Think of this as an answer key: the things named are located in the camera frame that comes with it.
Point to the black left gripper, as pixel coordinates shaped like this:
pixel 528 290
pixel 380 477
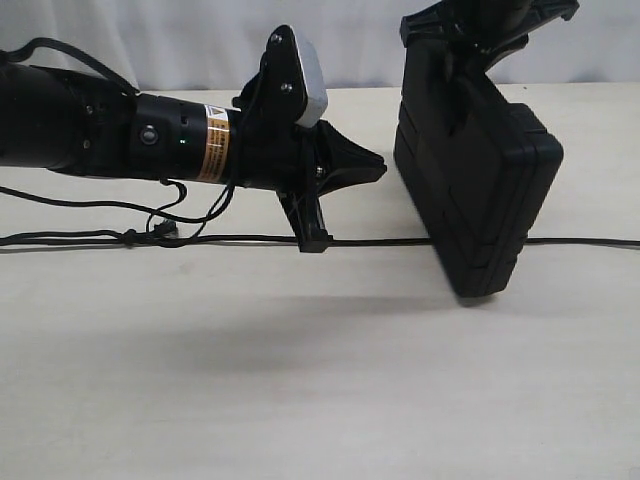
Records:
pixel 268 154

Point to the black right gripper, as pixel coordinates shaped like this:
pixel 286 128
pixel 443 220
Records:
pixel 473 37

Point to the black plastic carrying case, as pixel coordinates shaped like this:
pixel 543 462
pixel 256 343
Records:
pixel 479 192

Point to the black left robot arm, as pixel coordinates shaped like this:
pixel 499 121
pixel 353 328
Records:
pixel 82 125

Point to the white backdrop curtain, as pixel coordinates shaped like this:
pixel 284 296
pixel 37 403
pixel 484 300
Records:
pixel 207 45

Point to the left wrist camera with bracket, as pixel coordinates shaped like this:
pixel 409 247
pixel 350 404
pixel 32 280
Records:
pixel 295 80

